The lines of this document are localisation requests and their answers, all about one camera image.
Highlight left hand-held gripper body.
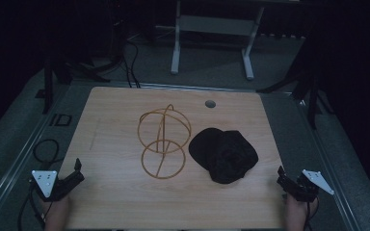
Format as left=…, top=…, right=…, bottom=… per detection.
left=29, top=169, right=82, bottom=203

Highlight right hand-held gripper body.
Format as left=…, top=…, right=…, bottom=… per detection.
left=284, top=168, right=335, bottom=204

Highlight black cap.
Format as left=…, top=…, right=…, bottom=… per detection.
left=188, top=127, right=259, bottom=185

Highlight gold wire hat stand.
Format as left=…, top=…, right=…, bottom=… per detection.
left=137, top=103, right=193, bottom=180

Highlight person's right hand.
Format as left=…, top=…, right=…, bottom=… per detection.
left=284, top=192, right=320, bottom=223

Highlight person's left hand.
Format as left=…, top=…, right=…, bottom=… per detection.
left=43, top=194, right=70, bottom=223

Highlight black tripod stand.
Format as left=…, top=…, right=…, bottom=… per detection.
left=35, top=47, right=124, bottom=115
left=255, top=47, right=335, bottom=130

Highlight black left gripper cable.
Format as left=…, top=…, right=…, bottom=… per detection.
left=16, top=181, right=47, bottom=231

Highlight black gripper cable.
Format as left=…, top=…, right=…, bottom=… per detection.
left=16, top=181, right=47, bottom=231
left=303, top=197, right=320, bottom=231

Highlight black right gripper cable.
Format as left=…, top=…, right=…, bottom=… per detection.
left=303, top=197, right=320, bottom=231

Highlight black floor cable loop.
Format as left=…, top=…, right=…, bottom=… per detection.
left=32, top=138, right=65, bottom=166

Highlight black floor bracket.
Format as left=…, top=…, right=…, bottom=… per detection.
left=48, top=113, right=73, bottom=127

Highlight black cables on floor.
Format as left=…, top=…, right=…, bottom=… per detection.
left=121, top=32, right=143, bottom=89

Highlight white desk frame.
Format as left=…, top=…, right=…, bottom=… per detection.
left=170, top=0, right=266, bottom=81

